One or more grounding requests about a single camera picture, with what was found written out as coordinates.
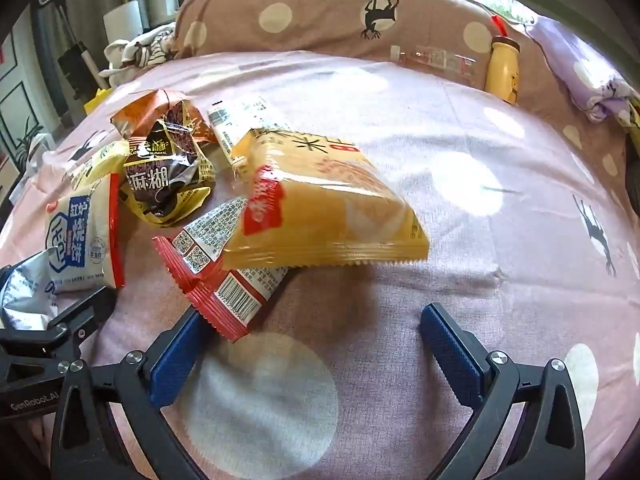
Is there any black yellow sesame packet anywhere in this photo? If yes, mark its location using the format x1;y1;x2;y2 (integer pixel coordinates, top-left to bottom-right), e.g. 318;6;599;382
121;120;218;231

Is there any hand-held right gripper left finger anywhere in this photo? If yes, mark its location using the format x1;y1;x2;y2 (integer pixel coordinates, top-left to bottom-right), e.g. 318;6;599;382
50;307;203;480

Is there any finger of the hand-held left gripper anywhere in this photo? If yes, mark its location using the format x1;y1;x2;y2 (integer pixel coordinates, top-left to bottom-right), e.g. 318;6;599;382
0;286;117;361

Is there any yellow green snack packet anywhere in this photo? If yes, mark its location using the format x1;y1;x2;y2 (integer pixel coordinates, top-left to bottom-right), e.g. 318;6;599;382
65;141;132;191

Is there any large yellow snack packet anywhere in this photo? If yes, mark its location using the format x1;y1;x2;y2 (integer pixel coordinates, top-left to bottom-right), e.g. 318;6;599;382
221;127;431;271

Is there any white blue biscuit packet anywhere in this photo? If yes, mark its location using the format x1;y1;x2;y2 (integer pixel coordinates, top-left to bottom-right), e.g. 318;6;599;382
45;174;126;295

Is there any clear cracker packet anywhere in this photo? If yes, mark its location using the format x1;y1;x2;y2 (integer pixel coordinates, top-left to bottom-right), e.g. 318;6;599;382
207;95;288;168

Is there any orange brown snack packet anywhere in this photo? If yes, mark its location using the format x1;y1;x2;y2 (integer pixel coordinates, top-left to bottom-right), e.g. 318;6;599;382
110;88;216;147

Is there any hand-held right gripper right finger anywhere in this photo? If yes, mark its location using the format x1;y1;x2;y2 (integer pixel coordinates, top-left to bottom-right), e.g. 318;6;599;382
420;302;586;480

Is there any pink polka dot bed sheet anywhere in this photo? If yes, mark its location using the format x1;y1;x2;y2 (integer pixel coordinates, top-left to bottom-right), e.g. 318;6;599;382
0;50;640;480

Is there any white plastic bag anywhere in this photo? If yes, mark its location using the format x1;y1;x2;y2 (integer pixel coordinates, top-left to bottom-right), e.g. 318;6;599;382
25;132;58;181

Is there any yellow box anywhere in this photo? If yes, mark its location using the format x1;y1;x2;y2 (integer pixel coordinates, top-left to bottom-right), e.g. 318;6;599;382
82;87;111;113

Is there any clear plastic bottle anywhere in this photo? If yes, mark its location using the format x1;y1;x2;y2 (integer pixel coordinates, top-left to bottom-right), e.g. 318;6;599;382
390;45;486;83

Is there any yellow bottle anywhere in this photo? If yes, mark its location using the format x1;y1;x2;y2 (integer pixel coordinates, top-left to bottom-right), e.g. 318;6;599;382
484;14;523;106

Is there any red snack packet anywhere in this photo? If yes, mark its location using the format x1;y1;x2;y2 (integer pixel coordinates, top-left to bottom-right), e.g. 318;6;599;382
152;197;291;343

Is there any black cleaning tool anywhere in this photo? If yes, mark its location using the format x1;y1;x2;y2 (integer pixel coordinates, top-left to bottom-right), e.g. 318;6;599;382
57;42;108;96

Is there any white paper roll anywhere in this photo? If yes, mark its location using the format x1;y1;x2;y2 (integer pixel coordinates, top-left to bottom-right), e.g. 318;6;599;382
102;0;143;46

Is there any purple polka dot cloth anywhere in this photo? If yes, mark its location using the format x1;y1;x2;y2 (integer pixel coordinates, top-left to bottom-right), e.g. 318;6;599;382
527;15;640;126

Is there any green potted plant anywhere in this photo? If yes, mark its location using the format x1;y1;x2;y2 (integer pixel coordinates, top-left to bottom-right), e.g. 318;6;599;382
15;120;43;171

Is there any white striped cloth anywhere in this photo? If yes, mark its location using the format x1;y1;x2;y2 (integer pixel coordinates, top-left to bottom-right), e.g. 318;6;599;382
102;25;178;86

